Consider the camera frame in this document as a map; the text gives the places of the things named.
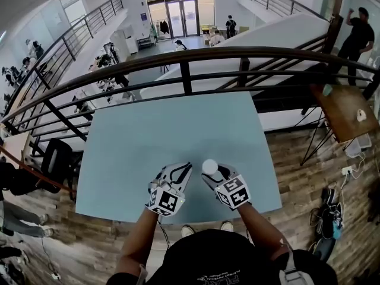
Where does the thin black cable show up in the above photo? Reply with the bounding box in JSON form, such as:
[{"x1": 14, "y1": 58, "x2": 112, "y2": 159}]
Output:
[{"x1": 157, "y1": 215, "x2": 172, "y2": 249}]

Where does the black backpack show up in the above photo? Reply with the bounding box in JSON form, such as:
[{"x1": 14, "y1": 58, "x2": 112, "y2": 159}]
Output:
[{"x1": 310, "y1": 185, "x2": 345, "y2": 240}]

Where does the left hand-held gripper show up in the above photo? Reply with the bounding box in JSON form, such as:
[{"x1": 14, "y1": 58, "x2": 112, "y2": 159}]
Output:
[{"x1": 144, "y1": 161, "x2": 194, "y2": 218}]

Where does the black low shelf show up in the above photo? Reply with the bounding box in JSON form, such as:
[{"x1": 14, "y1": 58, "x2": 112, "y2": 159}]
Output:
[{"x1": 136, "y1": 36, "x2": 158, "y2": 50}]

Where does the person's left forearm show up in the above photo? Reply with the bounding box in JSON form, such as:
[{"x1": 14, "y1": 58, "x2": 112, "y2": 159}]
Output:
[{"x1": 114, "y1": 208, "x2": 163, "y2": 278}]

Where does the light wooden desk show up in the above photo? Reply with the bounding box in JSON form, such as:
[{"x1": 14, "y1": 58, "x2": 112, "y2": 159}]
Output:
[{"x1": 0, "y1": 132, "x2": 32, "y2": 166}]

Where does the grey shoulder strap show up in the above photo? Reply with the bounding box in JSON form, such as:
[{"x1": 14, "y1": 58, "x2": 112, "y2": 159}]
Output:
[
  {"x1": 137, "y1": 264, "x2": 148, "y2": 285},
  {"x1": 278, "y1": 249, "x2": 315, "y2": 285}
]

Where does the person's black t-shirt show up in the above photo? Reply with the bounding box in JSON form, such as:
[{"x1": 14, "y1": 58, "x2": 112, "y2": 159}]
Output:
[{"x1": 106, "y1": 229, "x2": 339, "y2": 285}]

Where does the black curved metal railing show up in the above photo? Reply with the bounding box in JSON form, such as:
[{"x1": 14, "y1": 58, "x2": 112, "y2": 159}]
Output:
[{"x1": 0, "y1": 46, "x2": 380, "y2": 148}]

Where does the glass entrance door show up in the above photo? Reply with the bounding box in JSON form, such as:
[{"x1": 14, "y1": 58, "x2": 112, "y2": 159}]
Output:
[{"x1": 147, "y1": 0, "x2": 215, "y2": 40}]

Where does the person's right forearm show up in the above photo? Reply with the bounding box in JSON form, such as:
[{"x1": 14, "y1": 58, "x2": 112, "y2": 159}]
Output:
[{"x1": 237, "y1": 202, "x2": 293, "y2": 262}]

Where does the brown wooden coat rack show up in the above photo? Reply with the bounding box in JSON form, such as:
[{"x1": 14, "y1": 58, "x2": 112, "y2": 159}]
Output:
[{"x1": 0, "y1": 144, "x2": 77, "y2": 194}]

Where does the black garment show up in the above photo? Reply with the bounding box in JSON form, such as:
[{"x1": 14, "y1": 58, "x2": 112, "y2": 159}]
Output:
[{"x1": 0, "y1": 161, "x2": 60, "y2": 201}]

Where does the clear plastic container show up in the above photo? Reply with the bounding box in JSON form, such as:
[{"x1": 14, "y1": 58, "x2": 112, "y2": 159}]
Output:
[{"x1": 344, "y1": 134, "x2": 372, "y2": 157}]

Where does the small white ball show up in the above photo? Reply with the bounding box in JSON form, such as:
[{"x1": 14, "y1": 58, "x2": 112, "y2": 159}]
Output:
[{"x1": 201, "y1": 158, "x2": 220, "y2": 176}]

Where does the white cabinet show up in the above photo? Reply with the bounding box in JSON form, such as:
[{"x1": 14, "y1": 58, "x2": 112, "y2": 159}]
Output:
[{"x1": 110, "y1": 25, "x2": 140, "y2": 56}]

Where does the person's white left shoe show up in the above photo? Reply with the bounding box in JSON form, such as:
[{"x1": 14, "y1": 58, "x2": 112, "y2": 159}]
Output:
[{"x1": 180, "y1": 224, "x2": 195, "y2": 239}]

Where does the black office chair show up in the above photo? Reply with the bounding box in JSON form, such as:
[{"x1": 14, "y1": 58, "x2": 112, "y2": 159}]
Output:
[{"x1": 40, "y1": 137, "x2": 83, "y2": 194}]

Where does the dark blue oval object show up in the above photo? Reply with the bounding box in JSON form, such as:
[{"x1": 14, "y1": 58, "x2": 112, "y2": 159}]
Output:
[{"x1": 311, "y1": 237, "x2": 336, "y2": 262}]

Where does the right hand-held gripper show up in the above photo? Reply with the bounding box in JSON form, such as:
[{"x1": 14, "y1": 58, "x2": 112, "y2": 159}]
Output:
[{"x1": 201, "y1": 163, "x2": 252, "y2": 211}]

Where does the wooden side table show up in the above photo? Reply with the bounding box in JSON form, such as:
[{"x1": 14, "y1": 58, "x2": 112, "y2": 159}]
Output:
[{"x1": 299, "y1": 83, "x2": 380, "y2": 166}]

